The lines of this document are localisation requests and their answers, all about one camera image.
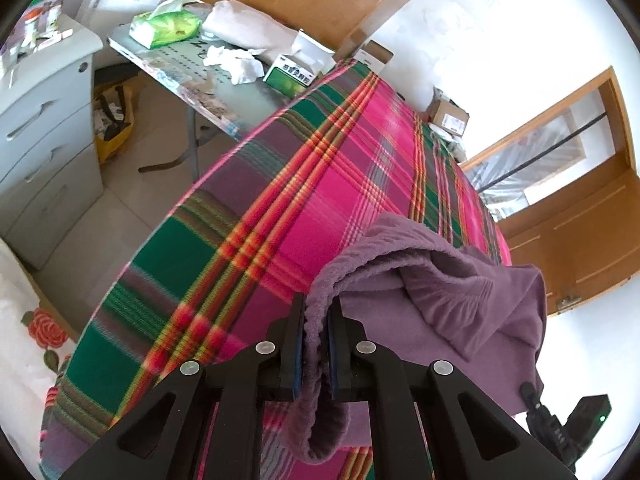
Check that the yellow bag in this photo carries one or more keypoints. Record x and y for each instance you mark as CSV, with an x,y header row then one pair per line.
x,y
112,130

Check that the clear plastic door curtain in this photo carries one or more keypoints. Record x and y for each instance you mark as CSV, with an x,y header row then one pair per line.
x,y
525,175

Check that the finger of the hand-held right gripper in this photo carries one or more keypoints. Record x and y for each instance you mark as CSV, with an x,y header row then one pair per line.
x,y
531,397

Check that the crumpled white tissues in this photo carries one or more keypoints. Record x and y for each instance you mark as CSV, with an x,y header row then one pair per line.
x,y
235,62

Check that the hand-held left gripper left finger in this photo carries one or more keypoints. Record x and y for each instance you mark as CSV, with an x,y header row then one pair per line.
x,y
300,355

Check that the green tissue pack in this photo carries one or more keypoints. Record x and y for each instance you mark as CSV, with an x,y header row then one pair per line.
x,y
167,25

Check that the printed folding table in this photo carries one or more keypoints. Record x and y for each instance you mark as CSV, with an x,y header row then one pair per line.
x,y
170,67

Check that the plaid bed sheet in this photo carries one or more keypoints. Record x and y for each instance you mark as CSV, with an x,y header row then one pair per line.
x,y
280,200

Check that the bottles on cabinet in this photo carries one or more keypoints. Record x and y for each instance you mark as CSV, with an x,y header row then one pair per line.
x,y
40,15

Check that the white floral quilt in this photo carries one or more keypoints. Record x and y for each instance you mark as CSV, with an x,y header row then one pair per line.
x,y
25,320

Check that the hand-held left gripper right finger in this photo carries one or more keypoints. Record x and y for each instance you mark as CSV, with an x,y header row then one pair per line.
x,y
332,355

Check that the brown cardboard box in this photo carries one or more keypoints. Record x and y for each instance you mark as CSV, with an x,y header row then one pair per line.
x,y
450,115

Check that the white cardboard box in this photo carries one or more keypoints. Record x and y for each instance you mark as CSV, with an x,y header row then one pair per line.
x,y
375,56

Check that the open white carton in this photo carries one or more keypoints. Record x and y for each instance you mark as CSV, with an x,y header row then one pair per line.
x,y
312,52

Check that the wooden door frame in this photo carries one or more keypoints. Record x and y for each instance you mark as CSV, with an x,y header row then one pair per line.
x,y
612,110

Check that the pale pink cloth bag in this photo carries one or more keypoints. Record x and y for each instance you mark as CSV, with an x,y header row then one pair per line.
x,y
245,27

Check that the green medicine box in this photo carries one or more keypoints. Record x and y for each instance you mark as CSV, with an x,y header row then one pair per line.
x,y
290,76

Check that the black curtain strip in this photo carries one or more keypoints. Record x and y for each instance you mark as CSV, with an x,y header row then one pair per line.
x,y
544,150

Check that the wooden door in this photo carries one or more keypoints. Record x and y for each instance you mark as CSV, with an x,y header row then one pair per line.
x,y
575,240

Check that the purple fleece pants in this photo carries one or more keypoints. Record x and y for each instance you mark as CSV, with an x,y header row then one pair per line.
x,y
400,310

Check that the white drawer cabinet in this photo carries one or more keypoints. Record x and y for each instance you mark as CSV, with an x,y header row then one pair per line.
x,y
45,135

